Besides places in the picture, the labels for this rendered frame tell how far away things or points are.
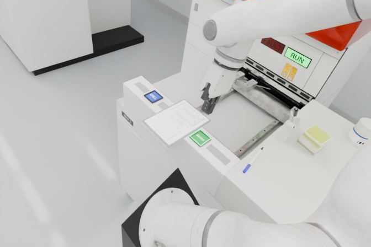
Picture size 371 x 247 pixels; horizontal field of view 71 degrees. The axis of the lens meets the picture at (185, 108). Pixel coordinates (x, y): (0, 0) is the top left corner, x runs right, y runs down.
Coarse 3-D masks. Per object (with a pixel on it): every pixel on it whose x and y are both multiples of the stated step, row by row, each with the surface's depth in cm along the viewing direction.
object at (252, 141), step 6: (276, 120) 120; (270, 126) 117; (264, 132) 114; (252, 138) 110; (258, 138) 110; (246, 144) 107; (252, 144) 109; (240, 150) 104; (246, 150) 107; (240, 156) 106
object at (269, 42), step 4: (264, 40) 122; (268, 40) 121; (272, 40) 120; (264, 44) 123; (268, 44) 122; (272, 44) 120; (276, 44) 119; (280, 44) 117; (272, 48) 121; (276, 48) 120; (280, 48) 118; (280, 52) 119
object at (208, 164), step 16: (144, 80) 110; (128, 96) 108; (144, 96) 103; (144, 112) 104; (176, 144) 95; (192, 144) 89; (208, 144) 90; (192, 160) 92; (208, 160) 85; (224, 160) 86; (240, 160) 87; (208, 176) 88
